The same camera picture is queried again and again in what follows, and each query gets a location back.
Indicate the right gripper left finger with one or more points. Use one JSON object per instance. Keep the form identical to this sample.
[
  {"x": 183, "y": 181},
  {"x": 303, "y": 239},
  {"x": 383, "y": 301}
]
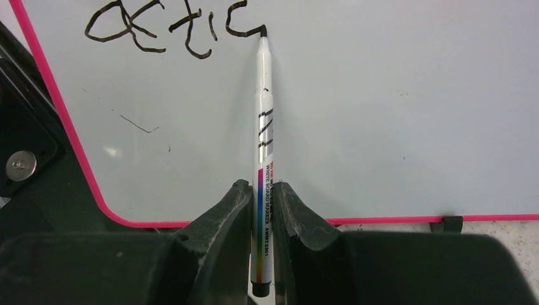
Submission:
[{"x": 206, "y": 262}]

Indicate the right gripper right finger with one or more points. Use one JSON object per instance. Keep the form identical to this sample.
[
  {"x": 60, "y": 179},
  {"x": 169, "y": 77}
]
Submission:
[{"x": 316, "y": 263}]

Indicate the black whiteboard marker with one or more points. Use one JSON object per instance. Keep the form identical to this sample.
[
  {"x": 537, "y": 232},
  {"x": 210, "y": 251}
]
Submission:
[{"x": 261, "y": 268}]

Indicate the pink-framed whiteboard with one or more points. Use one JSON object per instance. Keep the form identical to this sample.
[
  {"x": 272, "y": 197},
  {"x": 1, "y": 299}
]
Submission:
[{"x": 384, "y": 111}]

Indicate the black whiteboard clip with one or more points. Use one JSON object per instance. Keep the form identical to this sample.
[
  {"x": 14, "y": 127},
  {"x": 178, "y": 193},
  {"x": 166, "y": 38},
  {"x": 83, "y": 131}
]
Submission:
[{"x": 447, "y": 224}]

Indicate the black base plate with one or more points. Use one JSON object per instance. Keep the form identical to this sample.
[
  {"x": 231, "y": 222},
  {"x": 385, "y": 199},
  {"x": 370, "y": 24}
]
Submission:
[{"x": 56, "y": 197}]

